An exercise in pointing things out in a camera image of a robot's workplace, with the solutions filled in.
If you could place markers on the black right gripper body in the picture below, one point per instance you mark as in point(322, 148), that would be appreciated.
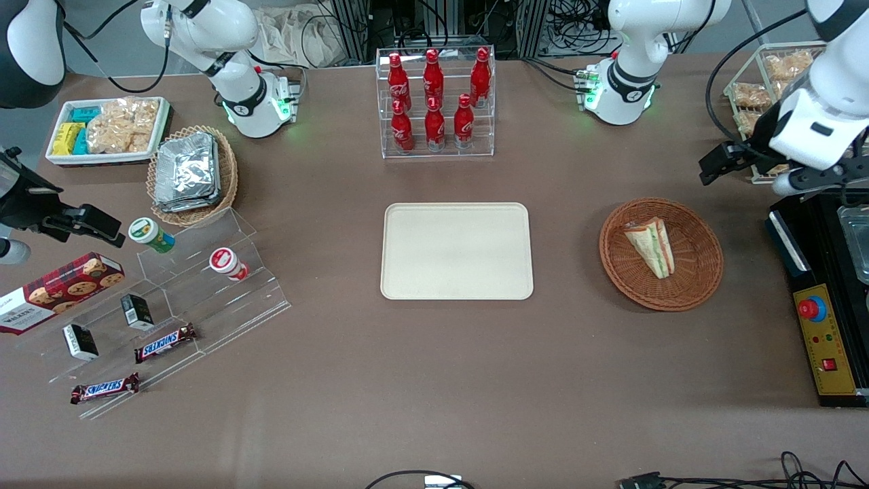
point(24, 199)

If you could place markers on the triangular sandwich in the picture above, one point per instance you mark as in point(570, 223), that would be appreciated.
point(652, 248)

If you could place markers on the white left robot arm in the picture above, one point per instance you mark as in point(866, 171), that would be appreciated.
point(635, 41)

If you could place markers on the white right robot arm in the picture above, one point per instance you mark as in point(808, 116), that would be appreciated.
point(204, 27)

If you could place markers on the round brown wicker basket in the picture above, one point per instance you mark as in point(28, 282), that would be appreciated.
point(692, 272)

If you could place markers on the oval wicker basket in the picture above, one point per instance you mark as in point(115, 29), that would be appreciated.
point(227, 176)

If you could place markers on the beige rectangular serving tray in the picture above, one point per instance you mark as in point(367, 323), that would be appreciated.
point(456, 251)

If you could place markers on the clear bag of fried snack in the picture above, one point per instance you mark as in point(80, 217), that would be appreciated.
point(787, 66)
point(748, 122)
point(750, 95)

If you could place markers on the green lidded cup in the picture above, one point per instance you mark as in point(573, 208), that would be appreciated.
point(149, 233)

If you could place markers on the white rectangular snack bin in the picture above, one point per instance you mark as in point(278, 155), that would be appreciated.
point(61, 157)

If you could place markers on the red tartan cookie box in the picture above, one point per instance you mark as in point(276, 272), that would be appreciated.
point(61, 291)

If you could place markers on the yellow snack packet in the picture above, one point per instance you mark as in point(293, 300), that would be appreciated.
point(66, 138)

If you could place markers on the teal snack packet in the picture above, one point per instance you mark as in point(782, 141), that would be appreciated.
point(85, 114)
point(81, 142)

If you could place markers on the small black carton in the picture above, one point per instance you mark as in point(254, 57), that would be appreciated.
point(138, 312)
point(80, 343)

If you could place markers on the clear bag of crackers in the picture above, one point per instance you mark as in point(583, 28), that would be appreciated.
point(122, 125)

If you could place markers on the silver foil packs stack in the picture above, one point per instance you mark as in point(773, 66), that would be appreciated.
point(187, 173)

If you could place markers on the red lidded cup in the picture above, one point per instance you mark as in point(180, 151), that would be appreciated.
point(227, 263)

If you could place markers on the steel pan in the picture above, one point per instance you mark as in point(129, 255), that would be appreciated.
point(857, 238)

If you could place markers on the brown snickers bar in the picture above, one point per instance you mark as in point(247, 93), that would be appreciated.
point(165, 343)
point(105, 388)

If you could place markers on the clear acrylic stepped stand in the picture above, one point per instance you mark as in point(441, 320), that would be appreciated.
point(224, 309)

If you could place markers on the red emergency stop button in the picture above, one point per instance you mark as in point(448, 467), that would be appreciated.
point(811, 309)

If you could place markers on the black machine with yellow panel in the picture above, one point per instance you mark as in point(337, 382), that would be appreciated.
point(825, 353)

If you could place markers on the red cola bottle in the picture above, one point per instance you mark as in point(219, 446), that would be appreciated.
point(435, 129)
point(402, 132)
point(433, 78)
point(464, 125)
point(398, 81)
point(481, 78)

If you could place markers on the clear acrylic bottle rack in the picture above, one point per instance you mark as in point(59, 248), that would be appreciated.
point(441, 153)

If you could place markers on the beige cloth bag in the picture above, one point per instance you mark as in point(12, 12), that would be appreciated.
point(292, 34)

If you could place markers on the small white device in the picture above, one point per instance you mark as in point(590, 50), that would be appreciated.
point(442, 482)

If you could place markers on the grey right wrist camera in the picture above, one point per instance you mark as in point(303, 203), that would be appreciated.
point(12, 251)

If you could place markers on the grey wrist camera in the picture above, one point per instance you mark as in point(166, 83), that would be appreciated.
point(12, 251)
point(791, 185)

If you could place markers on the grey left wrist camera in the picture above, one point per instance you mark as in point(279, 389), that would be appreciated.
point(791, 185)

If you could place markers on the red rocker switch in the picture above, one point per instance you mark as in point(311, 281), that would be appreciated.
point(829, 365)

